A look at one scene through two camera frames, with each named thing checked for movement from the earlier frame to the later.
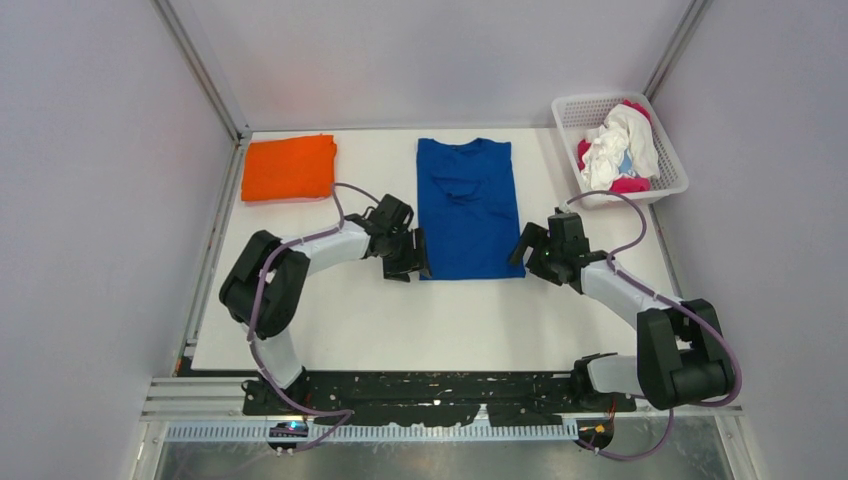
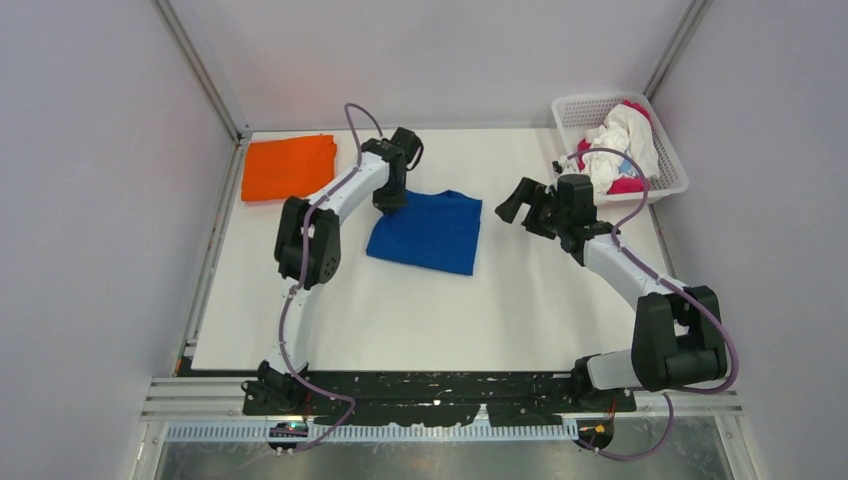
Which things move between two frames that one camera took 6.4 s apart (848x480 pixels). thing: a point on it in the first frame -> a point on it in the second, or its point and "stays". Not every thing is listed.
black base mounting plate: x=511 y=398 stays
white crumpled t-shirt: x=624 y=127 stays
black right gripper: x=531 y=236 -> x=528 y=192
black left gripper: x=413 y=262 -> x=389 y=204
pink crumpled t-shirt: x=623 y=185 stays
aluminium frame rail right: x=676 y=47 stays
